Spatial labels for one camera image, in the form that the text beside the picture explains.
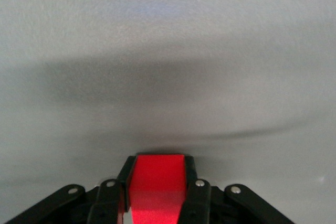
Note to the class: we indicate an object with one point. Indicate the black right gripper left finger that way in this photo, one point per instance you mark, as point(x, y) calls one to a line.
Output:
point(105, 200)

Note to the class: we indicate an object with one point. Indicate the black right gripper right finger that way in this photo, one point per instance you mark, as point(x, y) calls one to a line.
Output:
point(197, 200)

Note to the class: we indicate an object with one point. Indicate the small red cube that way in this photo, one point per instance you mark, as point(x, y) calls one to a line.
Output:
point(157, 182)

